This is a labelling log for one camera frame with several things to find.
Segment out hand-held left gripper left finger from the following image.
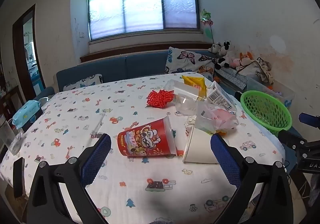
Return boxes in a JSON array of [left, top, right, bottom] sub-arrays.
[[26, 133, 112, 224]]

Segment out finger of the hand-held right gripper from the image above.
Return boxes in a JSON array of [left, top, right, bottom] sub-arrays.
[[299, 113, 320, 128], [278, 130, 307, 150]]

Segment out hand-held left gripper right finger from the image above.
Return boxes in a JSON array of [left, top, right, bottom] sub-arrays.
[[210, 134, 294, 224]]

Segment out green plastic basket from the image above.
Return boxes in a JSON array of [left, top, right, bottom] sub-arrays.
[[240, 90, 292, 136]]

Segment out clear plastic bag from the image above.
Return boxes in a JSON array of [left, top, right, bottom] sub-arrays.
[[194, 107, 239, 136]]

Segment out white barcode packet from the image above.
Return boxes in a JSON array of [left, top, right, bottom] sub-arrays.
[[206, 81, 237, 112]]

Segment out yellow snack packet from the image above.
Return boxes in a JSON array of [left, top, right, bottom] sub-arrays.
[[181, 75, 207, 102]]

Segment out white paper cup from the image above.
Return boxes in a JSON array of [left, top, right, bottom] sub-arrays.
[[182, 126, 229, 164]]

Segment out clear storage box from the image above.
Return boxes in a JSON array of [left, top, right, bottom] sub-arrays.
[[246, 77, 295, 111]]

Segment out red printed cup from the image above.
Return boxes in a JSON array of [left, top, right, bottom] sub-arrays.
[[117, 115, 178, 158]]

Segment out printed blanket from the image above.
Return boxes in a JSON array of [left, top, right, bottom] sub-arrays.
[[0, 72, 285, 224]]

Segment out clear plastic cup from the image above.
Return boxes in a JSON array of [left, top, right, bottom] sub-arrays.
[[164, 79, 200, 101], [174, 95, 200, 117]]

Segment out printed beige cloth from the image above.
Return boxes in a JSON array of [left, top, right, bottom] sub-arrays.
[[237, 57, 275, 85]]

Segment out black phone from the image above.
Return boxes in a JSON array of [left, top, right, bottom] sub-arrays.
[[12, 157, 26, 198]]

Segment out small butterfly print pillow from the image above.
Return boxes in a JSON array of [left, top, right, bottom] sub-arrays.
[[62, 74, 104, 92]]

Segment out grey striped mat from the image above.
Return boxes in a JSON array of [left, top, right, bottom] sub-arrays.
[[216, 67, 248, 92]]

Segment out blue wet wipes pack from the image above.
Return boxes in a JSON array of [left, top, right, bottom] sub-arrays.
[[12, 100, 42, 127]]

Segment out glass pitcher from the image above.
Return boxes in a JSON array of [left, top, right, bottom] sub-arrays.
[[0, 117, 24, 156]]

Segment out orange fox plush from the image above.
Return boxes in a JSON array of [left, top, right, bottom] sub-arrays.
[[239, 52, 254, 66]]

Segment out black white plush cow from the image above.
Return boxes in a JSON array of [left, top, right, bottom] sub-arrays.
[[215, 41, 237, 69]]

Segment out dark wooden cabinet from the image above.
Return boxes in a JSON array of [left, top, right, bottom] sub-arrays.
[[0, 86, 21, 120]]

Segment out large butterfly print pillow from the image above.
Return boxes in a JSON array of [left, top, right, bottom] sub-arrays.
[[164, 47, 218, 82]]

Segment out grey white plush toy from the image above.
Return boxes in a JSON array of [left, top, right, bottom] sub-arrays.
[[209, 43, 223, 54]]

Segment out wooden window ledge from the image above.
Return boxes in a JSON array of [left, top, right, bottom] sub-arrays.
[[80, 42, 213, 63]]

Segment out colourful pinwheel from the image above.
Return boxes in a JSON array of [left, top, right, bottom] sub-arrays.
[[200, 9, 215, 39]]

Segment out window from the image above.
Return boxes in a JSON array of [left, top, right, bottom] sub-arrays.
[[87, 0, 200, 41]]

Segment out brown door frame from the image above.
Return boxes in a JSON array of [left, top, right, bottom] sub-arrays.
[[12, 4, 47, 115]]

